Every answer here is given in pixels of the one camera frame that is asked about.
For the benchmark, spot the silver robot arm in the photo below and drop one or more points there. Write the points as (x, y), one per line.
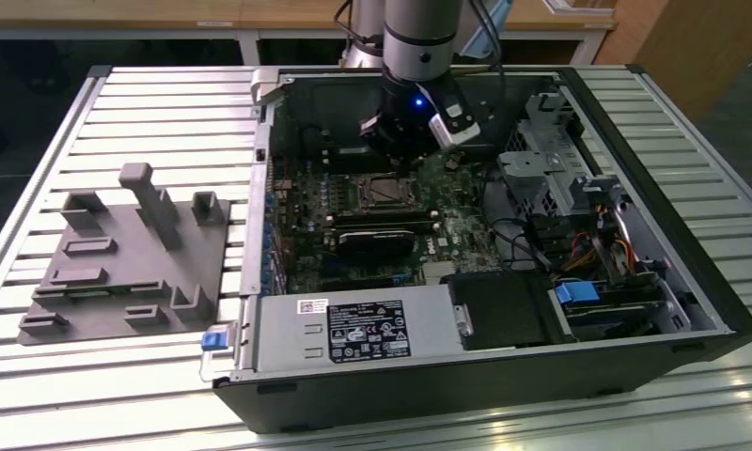
(421, 42)

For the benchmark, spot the wooden desk white frame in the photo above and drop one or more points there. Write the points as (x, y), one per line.
(163, 9)

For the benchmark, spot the RAM slot black clips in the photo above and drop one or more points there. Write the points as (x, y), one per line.
(382, 224)
(382, 215)

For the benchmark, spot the black connector bundle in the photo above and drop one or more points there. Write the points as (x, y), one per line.
(549, 230)

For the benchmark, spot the silver CPU chip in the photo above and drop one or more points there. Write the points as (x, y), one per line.
(387, 189)

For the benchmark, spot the wooden cabinet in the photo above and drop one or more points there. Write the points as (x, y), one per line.
(695, 47)

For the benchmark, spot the hard disk in blue carrier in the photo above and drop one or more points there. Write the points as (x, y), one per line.
(577, 293)

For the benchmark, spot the black plastic shroud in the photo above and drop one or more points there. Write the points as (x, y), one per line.
(507, 310)

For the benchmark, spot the RAM slot white clips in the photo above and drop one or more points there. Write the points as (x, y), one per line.
(382, 220)

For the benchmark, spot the silver finned heatsink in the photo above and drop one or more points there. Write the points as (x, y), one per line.
(441, 273)

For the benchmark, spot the perforated metal drive cage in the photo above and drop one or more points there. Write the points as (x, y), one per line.
(546, 136)

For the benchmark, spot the grey parts rack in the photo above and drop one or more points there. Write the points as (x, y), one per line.
(131, 263)

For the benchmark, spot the black open PC case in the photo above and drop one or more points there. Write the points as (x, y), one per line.
(414, 399)

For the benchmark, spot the round coin cell battery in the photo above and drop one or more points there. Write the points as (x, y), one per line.
(453, 162)

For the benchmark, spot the blue case latch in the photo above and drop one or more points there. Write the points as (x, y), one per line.
(215, 340)

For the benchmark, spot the silver power supply unit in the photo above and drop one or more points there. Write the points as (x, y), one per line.
(288, 338)

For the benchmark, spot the black graphics card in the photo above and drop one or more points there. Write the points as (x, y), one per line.
(377, 244)

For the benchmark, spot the green motherboard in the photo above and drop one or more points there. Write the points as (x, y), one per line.
(470, 235)

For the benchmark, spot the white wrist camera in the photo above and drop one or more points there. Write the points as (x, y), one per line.
(451, 129)

